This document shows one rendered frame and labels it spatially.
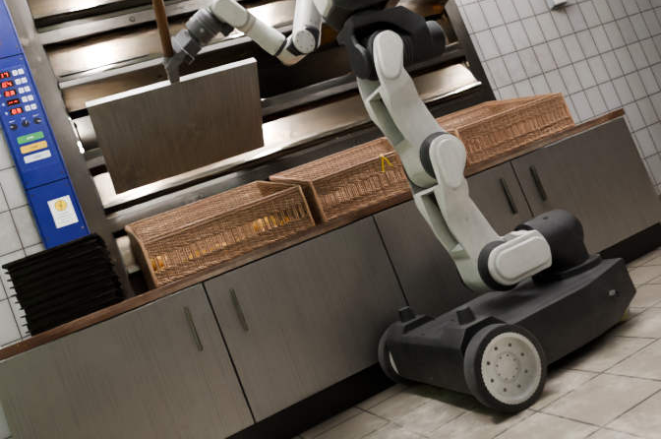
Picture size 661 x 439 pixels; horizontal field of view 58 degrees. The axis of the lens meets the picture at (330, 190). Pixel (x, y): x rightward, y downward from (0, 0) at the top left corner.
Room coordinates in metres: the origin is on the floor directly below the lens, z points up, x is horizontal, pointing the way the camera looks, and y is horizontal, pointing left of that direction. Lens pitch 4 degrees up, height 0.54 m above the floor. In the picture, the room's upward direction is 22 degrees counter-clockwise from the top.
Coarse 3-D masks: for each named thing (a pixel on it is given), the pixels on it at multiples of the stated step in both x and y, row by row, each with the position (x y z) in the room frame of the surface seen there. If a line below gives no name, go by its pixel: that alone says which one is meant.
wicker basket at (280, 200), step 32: (224, 192) 2.40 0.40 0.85; (256, 192) 2.43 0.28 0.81; (288, 192) 2.01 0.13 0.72; (128, 224) 2.25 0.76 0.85; (160, 224) 2.29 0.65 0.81; (192, 224) 1.88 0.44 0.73; (224, 224) 1.92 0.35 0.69; (256, 224) 1.96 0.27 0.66; (288, 224) 1.99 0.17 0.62; (160, 256) 1.84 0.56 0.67; (224, 256) 1.91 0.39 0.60
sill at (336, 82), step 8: (448, 48) 2.88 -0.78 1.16; (456, 48) 2.89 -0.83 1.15; (336, 80) 2.66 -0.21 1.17; (344, 80) 2.67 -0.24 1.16; (352, 80) 2.68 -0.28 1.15; (304, 88) 2.60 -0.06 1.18; (312, 88) 2.61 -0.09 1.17; (320, 88) 2.63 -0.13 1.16; (328, 88) 2.64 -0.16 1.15; (272, 96) 2.55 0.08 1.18; (280, 96) 2.56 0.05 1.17; (288, 96) 2.57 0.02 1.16; (296, 96) 2.58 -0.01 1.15; (264, 104) 2.53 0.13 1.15; (272, 104) 2.54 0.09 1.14; (88, 152) 2.27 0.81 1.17; (96, 152) 2.28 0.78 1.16; (88, 160) 2.27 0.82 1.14
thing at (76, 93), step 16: (400, 0) 2.65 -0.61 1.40; (416, 0) 2.70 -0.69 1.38; (432, 0) 2.77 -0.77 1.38; (448, 0) 2.84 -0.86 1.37; (288, 32) 2.47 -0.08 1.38; (336, 32) 2.66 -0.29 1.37; (208, 48) 2.33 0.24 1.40; (224, 48) 2.36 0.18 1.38; (240, 48) 2.42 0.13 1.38; (256, 48) 2.47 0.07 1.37; (144, 64) 2.24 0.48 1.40; (160, 64) 2.26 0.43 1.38; (192, 64) 2.37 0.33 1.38; (208, 64) 2.42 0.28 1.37; (224, 64) 2.49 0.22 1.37; (80, 80) 2.15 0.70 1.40; (96, 80) 2.17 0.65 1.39; (112, 80) 2.22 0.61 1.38; (128, 80) 2.27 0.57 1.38; (144, 80) 2.32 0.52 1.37; (160, 80) 2.38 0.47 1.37; (64, 96) 2.19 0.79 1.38; (80, 96) 2.23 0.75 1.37; (96, 96) 2.29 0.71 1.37
